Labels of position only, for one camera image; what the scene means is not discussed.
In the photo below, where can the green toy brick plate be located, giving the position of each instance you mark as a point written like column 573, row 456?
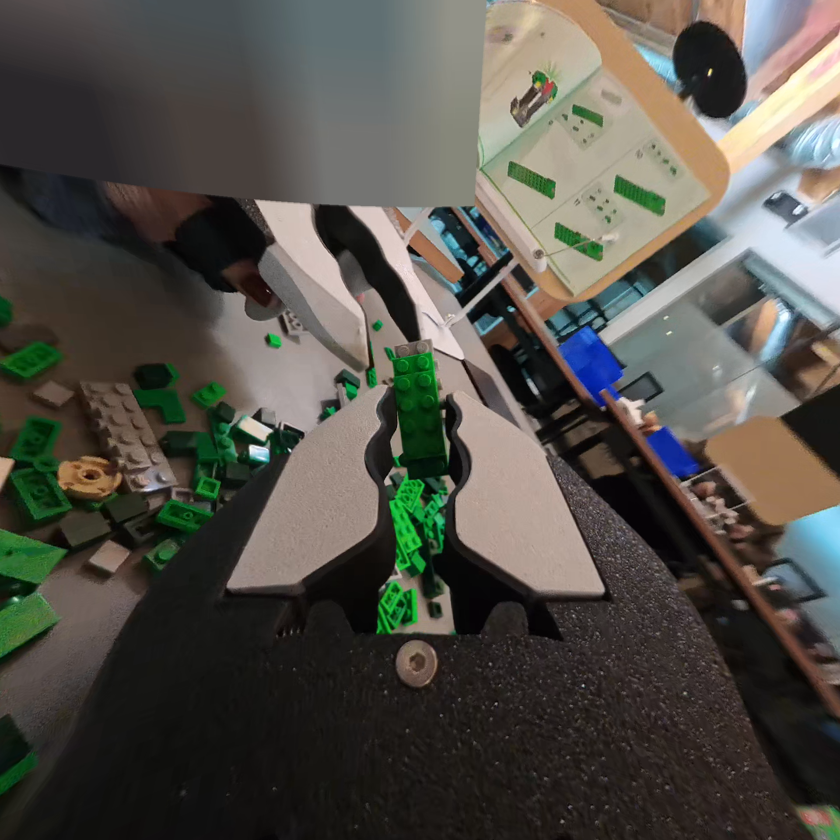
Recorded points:
column 420, row 413

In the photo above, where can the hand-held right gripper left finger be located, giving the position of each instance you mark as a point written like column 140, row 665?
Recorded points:
column 315, row 512

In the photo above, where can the small grey toy brick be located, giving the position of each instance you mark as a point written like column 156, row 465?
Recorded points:
column 292, row 323

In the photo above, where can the white clip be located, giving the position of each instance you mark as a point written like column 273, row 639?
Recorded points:
column 537, row 259

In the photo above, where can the light grey flat tile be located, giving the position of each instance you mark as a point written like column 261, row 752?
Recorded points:
column 54, row 394
column 109, row 558

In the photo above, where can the large grey studded plate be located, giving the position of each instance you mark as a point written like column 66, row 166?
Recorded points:
column 128, row 433

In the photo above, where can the blue storage bin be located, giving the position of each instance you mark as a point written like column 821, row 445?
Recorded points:
column 590, row 361
column 673, row 453

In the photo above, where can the instruction sheet on wooden board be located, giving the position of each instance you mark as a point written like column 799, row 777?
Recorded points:
column 695, row 124

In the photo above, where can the black round disc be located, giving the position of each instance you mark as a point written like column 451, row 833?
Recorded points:
column 709, row 69

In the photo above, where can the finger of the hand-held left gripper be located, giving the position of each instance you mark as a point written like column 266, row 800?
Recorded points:
column 315, row 282
column 387, row 275

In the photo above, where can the pile of green toy bricks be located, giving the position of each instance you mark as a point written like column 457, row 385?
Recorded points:
column 197, row 453

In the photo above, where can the person's left forearm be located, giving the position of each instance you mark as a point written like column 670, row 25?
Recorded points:
column 131, row 200

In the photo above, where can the cardboard box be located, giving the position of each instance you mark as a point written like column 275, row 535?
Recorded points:
column 774, row 469

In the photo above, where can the person's left hand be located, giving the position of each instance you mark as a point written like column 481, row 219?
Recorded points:
column 257, row 285

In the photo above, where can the tan round toy piece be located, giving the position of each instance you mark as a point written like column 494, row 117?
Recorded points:
column 88, row 478

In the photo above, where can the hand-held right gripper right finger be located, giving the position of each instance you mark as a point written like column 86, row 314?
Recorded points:
column 518, row 518

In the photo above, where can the grey desk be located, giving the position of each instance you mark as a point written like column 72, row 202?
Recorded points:
column 131, row 315

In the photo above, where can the building instruction sheet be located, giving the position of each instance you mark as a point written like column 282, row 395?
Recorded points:
column 577, row 151

